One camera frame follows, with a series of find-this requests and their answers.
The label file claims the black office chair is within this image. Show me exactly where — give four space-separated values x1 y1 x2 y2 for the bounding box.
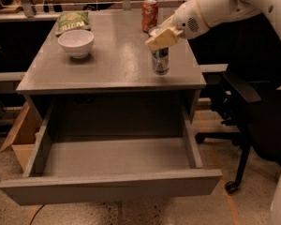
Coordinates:
195 14 281 194

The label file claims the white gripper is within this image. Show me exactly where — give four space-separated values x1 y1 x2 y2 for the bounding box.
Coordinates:
145 0 210 52

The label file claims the grey open top drawer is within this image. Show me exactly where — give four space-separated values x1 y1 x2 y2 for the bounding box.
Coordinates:
0 97 221 205

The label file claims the black floor cable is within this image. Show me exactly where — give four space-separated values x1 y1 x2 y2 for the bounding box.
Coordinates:
28 203 47 225

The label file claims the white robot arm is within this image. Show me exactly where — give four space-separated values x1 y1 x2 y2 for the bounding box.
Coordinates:
146 0 281 51

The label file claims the silver blue redbull can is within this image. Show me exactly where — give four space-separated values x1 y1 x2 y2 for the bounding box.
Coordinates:
149 45 170 75

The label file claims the white ceramic bowl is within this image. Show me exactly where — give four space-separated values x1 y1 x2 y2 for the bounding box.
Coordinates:
57 29 95 59

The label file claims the orange soda can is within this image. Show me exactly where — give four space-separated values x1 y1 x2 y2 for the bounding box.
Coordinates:
141 0 158 32

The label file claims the grey cabinet counter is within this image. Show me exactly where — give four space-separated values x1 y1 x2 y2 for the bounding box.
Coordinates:
17 10 205 141

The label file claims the cardboard box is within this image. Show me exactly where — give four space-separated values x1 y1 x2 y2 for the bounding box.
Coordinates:
0 102 40 170

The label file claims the green chip bag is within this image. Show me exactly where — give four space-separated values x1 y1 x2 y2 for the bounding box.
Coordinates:
55 12 91 37

